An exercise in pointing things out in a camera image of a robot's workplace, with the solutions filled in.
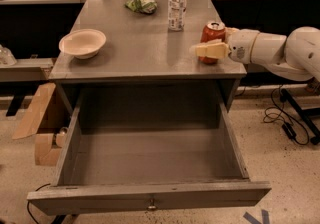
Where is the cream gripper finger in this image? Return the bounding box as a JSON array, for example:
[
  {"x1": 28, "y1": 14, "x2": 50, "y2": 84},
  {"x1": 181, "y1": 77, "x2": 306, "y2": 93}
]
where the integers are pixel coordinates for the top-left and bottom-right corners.
[
  {"x1": 189, "y1": 42, "x2": 229, "y2": 59},
  {"x1": 225, "y1": 27, "x2": 238, "y2": 41}
]

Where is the clear plastic container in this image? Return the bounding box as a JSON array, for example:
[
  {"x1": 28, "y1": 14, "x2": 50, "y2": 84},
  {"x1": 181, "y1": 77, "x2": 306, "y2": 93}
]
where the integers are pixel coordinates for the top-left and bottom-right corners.
[{"x1": 0, "y1": 45, "x2": 17, "y2": 67}]

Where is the cardboard box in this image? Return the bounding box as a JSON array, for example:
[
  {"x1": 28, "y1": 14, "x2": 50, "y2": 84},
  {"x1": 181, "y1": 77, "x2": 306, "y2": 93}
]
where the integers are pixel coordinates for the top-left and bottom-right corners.
[{"x1": 12, "y1": 82, "x2": 69, "y2": 166}]

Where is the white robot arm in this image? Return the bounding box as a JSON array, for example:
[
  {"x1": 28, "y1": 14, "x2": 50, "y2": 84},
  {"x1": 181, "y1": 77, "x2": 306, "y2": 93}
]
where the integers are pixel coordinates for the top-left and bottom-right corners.
[{"x1": 190, "y1": 27, "x2": 320, "y2": 81}]

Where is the open grey top drawer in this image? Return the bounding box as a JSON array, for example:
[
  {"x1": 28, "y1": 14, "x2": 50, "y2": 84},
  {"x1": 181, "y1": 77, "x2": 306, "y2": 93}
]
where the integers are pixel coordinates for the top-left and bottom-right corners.
[{"x1": 26, "y1": 80, "x2": 272, "y2": 216}]

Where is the metal drawer knob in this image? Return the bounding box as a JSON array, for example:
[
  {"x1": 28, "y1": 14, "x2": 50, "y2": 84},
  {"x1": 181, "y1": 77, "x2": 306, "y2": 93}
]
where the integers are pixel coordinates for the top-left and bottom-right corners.
[{"x1": 147, "y1": 198, "x2": 157, "y2": 211}]

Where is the white paper bowl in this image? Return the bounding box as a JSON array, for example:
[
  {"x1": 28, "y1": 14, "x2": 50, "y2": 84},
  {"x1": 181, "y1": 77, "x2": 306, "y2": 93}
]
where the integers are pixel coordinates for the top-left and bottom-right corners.
[{"x1": 59, "y1": 29, "x2": 106, "y2": 59}]

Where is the black cable under drawer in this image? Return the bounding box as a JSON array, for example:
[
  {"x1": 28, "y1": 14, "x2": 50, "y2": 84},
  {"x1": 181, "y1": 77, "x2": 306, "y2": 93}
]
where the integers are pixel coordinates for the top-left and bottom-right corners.
[{"x1": 26, "y1": 183, "x2": 52, "y2": 224}]

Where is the grey cabinet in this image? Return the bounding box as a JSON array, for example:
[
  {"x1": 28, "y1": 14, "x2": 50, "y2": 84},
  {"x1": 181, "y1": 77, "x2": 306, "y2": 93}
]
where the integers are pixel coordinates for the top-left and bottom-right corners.
[{"x1": 50, "y1": 0, "x2": 246, "y2": 106}]

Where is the red coke can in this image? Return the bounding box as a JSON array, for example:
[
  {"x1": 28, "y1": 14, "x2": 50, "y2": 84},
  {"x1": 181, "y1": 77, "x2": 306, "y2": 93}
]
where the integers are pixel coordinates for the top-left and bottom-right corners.
[{"x1": 199, "y1": 21, "x2": 226, "y2": 64}]

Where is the green chip bag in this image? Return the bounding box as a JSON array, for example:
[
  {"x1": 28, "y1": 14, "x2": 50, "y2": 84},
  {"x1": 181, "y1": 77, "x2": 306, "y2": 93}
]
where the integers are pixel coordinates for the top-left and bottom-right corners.
[{"x1": 125, "y1": 0, "x2": 158, "y2": 15}]

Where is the clear plastic water bottle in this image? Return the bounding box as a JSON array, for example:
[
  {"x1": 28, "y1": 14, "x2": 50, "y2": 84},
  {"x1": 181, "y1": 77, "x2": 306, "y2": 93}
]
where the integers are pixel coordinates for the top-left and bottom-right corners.
[{"x1": 168, "y1": 0, "x2": 187, "y2": 31}]

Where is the black table leg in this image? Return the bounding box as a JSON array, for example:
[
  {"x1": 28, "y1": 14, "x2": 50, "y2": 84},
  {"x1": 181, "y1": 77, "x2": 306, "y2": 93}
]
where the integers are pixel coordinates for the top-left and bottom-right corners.
[{"x1": 280, "y1": 89, "x2": 320, "y2": 145}]

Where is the blue tape mark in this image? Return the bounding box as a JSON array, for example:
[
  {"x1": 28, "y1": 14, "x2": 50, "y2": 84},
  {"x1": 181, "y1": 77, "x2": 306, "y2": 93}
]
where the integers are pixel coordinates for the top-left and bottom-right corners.
[{"x1": 242, "y1": 209, "x2": 270, "y2": 224}]

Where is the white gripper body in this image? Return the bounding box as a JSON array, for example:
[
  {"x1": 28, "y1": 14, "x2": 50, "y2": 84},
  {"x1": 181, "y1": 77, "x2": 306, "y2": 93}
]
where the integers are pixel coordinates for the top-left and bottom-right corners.
[{"x1": 227, "y1": 29, "x2": 259, "y2": 64}]

